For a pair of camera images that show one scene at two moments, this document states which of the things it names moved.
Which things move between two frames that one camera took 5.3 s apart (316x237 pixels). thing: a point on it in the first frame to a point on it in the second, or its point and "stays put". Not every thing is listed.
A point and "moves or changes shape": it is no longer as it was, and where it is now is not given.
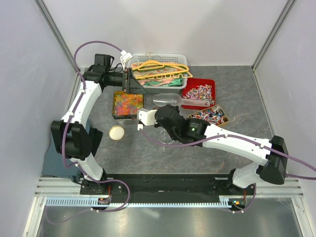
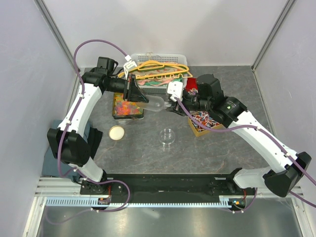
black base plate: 169,185 stays put
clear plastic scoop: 177,99 moves or changes shape
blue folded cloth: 53,164 stays put
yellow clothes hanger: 158,69 stays put
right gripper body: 177,109 to 194,102
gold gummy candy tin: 126,105 stays put
